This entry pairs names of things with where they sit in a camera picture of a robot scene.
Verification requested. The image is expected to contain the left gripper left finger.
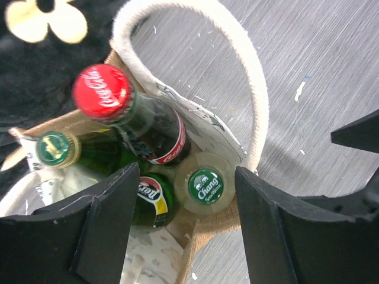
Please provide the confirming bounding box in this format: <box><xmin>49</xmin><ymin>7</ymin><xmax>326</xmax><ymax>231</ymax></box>
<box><xmin>1</xmin><ymin>163</ymin><xmax>140</xmax><ymax>283</ymax></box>

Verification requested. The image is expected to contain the green bottle front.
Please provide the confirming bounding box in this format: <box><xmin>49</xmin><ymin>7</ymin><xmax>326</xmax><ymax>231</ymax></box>
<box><xmin>36</xmin><ymin>130</ymin><xmax>140</xmax><ymax>176</ymax></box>

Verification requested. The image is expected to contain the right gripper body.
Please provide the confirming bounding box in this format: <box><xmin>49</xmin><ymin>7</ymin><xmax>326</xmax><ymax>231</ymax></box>
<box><xmin>300</xmin><ymin>170</ymin><xmax>378</xmax><ymax>217</ymax></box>

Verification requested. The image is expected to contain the cola glass bottle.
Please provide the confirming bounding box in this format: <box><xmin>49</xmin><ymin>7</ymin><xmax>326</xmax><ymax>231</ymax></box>
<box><xmin>72</xmin><ymin>64</ymin><xmax>191</xmax><ymax>165</ymax></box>

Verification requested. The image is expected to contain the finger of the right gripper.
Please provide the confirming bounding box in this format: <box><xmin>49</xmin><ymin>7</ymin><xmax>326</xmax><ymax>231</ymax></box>
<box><xmin>330</xmin><ymin>110</ymin><xmax>379</xmax><ymax>153</ymax></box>

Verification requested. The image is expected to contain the green bottle yellow label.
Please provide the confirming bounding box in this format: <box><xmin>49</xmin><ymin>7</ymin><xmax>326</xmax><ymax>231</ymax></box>
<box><xmin>132</xmin><ymin>172</ymin><xmax>179</xmax><ymax>228</ymax></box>

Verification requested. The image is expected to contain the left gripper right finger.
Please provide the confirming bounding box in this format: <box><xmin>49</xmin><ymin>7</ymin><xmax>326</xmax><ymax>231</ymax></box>
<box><xmin>235</xmin><ymin>167</ymin><xmax>378</xmax><ymax>283</ymax></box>

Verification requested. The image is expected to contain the clear glass bottle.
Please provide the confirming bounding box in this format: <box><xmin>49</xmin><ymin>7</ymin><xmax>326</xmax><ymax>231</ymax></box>
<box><xmin>174</xmin><ymin>151</ymin><xmax>235</xmax><ymax>215</ymax></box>

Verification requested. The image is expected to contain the black floral blanket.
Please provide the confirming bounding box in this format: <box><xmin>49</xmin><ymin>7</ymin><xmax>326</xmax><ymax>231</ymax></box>
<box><xmin>1</xmin><ymin>1</ymin><xmax>123</xmax><ymax>159</ymax></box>

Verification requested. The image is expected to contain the canvas tote bag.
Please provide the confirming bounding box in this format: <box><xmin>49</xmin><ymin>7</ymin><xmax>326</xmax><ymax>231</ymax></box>
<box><xmin>1</xmin><ymin>1</ymin><xmax>269</xmax><ymax>283</ymax></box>

